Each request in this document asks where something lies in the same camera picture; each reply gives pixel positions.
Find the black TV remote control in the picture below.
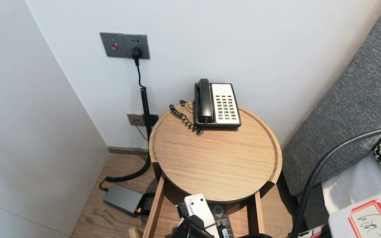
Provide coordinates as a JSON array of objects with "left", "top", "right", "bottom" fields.
[{"left": 210, "top": 203, "right": 234, "bottom": 238}]

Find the round wooden nightstand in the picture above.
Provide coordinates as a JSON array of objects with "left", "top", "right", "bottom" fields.
[{"left": 148, "top": 102, "right": 283, "bottom": 204}]

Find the grey upholstered bed base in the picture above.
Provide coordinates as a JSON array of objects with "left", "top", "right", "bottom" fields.
[{"left": 297, "top": 183, "right": 330, "bottom": 230}]

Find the grey power adapter box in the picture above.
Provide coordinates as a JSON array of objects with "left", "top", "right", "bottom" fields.
[{"left": 103, "top": 184, "right": 144, "bottom": 215}]

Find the black and cream telephone base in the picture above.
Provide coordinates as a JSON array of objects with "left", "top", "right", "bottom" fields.
[{"left": 194, "top": 83, "right": 242, "bottom": 129}]

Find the grey wooden baseboard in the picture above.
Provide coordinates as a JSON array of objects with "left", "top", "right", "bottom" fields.
[{"left": 107, "top": 146, "right": 150, "bottom": 156}]

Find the thin black phone line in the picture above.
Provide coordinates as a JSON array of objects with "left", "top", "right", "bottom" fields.
[{"left": 134, "top": 124, "right": 149, "bottom": 142}]

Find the black telephone handset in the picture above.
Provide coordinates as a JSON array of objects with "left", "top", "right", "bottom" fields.
[{"left": 196, "top": 79, "right": 213, "bottom": 123}]

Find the white bed sheet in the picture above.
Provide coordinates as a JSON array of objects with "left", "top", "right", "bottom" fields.
[{"left": 321, "top": 154, "right": 381, "bottom": 215}]

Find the grey upholstered headboard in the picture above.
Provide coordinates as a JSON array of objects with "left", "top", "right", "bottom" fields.
[{"left": 282, "top": 0, "right": 381, "bottom": 196}]

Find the black power plug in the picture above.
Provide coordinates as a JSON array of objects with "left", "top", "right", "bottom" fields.
[{"left": 131, "top": 47, "right": 143, "bottom": 66}]

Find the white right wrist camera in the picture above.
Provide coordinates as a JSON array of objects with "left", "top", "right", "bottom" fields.
[{"left": 177, "top": 194, "right": 220, "bottom": 238}]

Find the black coiled adapter output cable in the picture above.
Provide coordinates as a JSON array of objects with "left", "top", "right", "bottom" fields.
[{"left": 138, "top": 193, "right": 159, "bottom": 218}]

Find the black coiled telephone cord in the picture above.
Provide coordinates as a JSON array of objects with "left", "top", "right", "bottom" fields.
[{"left": 169, "top": 100, "right": 204, "bottom": 135}]

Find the beige wall data socket plate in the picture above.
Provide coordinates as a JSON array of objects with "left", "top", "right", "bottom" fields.
[{"left": 127, "top": 113, "right": 159, "bottom": 128}]

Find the black coiled power cable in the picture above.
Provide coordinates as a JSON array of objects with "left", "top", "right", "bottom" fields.
[{"left": 99, "top": 65, "right": 152, "bottom": 191}]

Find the grey wall socket panel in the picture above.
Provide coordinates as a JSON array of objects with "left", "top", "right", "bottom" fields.
[{"left": 100, "top": 32, "right": 150, "bottom": 60}]

